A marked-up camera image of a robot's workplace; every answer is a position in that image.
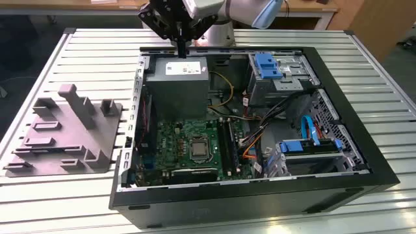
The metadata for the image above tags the grey parts rack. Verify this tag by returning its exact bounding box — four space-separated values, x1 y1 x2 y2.
2 84 124 178

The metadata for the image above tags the green motherboard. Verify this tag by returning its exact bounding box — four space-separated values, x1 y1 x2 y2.
137 118 260 186

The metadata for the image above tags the metal drive cage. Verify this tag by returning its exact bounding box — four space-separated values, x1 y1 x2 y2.
248 51 321 107

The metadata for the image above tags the CPU socket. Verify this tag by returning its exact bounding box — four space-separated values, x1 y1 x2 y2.
185 136 214 163

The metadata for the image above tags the blue drive bay latch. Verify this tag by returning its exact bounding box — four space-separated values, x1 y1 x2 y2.
254 53 282 80

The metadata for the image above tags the grey power supply unit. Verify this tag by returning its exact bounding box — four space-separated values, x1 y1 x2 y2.
144 57 209 120

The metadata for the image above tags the silver CPU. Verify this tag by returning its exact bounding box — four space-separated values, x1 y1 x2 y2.
189 141 209 157

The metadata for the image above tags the wooden cabinet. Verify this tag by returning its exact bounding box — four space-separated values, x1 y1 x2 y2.
349 0 416 63

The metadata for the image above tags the blue data cable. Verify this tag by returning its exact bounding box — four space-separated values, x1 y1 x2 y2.
301 115 321 147

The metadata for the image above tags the black RAM slot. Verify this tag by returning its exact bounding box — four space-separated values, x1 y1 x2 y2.
217 117 233 177

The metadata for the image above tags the metal disk bay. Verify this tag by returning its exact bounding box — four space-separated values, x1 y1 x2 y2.
274 143 356 176

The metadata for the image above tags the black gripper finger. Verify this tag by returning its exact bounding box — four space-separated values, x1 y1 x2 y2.
137 7 182 59
181 15 220 59

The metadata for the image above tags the black cable bundle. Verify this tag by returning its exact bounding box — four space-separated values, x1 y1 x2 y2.
238 89 316 145

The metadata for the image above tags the black graphics card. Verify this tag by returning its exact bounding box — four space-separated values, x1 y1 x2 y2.
169 168 218 185

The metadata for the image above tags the orange wire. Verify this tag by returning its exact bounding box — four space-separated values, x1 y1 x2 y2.
242 143 261 159

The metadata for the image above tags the yellow wire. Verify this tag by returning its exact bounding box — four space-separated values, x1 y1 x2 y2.
208 71 234 108

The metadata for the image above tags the black PC case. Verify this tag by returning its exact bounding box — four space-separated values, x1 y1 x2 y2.
108 46 400 230

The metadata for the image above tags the hard disk in blue carrier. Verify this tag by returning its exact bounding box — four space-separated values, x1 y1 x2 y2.
278 138 342 156

